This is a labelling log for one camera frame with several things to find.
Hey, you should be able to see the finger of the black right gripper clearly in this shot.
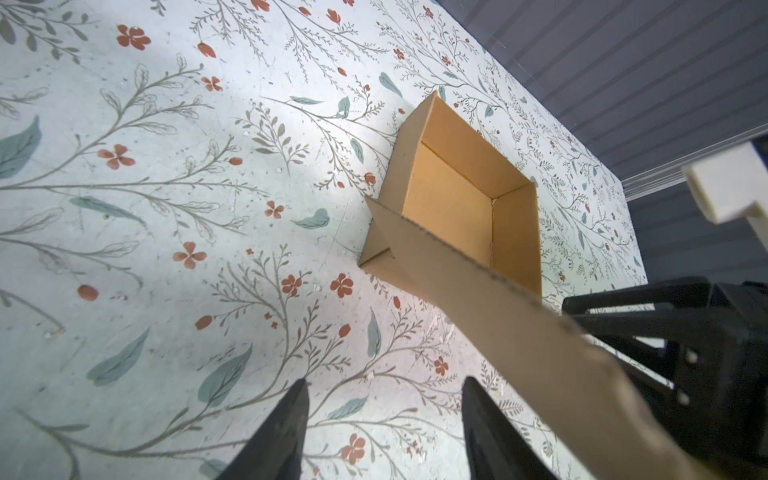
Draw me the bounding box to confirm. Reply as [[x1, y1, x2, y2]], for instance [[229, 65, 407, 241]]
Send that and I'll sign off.
[[562, 277, 711, 315], [573, 311, 708, 384]]

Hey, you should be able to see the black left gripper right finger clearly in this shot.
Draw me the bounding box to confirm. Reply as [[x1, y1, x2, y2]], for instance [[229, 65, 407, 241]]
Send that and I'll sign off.
[[462, 376, 557, 480]]

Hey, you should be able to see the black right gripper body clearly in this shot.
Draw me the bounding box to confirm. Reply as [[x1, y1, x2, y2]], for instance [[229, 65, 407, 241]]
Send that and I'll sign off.
[[668, 282, 767, 467]]

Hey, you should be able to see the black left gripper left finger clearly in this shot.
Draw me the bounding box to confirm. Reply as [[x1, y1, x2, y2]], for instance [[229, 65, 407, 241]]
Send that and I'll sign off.
[[216, 378, 309, 480]]

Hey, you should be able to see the brown cardboard paper box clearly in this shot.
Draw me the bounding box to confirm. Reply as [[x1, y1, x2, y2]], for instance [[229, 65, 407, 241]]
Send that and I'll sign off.
[[360, 93, 715, 479]]

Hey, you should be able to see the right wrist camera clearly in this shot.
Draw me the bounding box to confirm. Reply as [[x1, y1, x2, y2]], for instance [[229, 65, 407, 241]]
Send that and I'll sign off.
[[682, 137, 767, 245]]

